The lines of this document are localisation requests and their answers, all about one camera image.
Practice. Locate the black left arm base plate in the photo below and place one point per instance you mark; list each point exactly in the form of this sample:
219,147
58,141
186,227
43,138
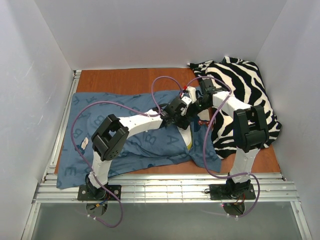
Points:
112,192

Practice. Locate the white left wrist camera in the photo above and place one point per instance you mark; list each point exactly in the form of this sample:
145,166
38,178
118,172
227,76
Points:
186,103

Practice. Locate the zebra print blanket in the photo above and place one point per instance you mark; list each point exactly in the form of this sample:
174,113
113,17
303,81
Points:
245,80

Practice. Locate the blue letter print pillowcase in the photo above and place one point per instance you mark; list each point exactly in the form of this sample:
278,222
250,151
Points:
153,148

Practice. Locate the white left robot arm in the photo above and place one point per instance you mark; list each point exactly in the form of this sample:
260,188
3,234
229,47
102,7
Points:
110,137

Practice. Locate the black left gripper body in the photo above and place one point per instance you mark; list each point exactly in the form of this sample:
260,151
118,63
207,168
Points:
183,120

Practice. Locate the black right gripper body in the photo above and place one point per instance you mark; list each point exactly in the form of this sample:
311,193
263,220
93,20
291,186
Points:
197,107

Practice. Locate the white pillow with yellow edge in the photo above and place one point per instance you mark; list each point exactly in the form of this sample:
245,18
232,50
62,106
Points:
187,137

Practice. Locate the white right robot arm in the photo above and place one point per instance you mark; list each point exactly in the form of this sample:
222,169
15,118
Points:
250,132

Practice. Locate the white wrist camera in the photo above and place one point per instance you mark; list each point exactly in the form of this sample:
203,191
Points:
190,92
186,103

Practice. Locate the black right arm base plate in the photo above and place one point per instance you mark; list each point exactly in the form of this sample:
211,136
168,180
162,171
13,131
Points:
221,192

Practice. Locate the aluminium mounting rail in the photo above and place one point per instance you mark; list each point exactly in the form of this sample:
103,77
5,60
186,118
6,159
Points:
170,188

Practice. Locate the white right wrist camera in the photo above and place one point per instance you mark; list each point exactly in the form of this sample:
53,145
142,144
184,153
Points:
190,92

